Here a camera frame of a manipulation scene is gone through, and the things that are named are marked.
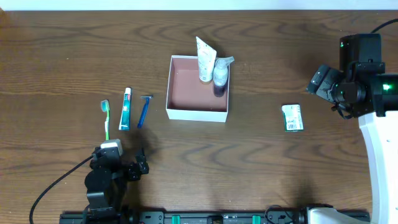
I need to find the black left camera cable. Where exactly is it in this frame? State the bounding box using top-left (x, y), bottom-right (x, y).
top-left (29, 154), bottom-right (95, 224)

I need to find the green white soap box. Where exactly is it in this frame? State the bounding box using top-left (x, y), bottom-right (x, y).
top-left (281, 104), bottom-right (304, 132)

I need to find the black right camera cable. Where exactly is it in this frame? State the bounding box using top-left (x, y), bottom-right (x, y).
top-left (369, 18), bottom-right (398, 34)

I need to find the black camera cable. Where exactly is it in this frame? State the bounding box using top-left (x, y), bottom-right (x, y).
top-left (29, 154), bottom-right (95, 224)
top-left (369, 18), bottom-right (398, 34)

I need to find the teal white toothpaste tube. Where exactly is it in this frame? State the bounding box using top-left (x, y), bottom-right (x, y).
top-left (119, 87), bottom-right (132, 131)

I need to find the clear pump spray bottle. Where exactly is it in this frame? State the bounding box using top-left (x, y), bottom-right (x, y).
top-left (213, 57), bottom-right (234, 97)

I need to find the white box pink interior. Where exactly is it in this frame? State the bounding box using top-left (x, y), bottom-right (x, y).
top-left (165, 55), bottom-right (229, 123)

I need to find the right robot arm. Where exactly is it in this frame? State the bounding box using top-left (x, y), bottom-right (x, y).
top-left (307, 63), bottom-right (397, 223)

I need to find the white cosmetic squeeze tube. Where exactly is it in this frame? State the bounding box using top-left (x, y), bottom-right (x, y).
top-left (196, 37), bottom-right (216, 83)

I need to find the green toothbrush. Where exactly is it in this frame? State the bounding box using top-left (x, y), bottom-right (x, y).
top-left (101, 100), bottom-right (110, 140)

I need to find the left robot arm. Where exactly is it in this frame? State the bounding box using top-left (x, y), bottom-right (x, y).
top-left (82, 143), bottom-right (149, 224)

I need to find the blue disposable razor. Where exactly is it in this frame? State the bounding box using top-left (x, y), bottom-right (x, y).
top-left (137, 95), bottom-right (153, 129)

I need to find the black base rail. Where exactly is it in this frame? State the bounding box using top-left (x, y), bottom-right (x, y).
top-left (58, 210), bottom-right (373, 224)

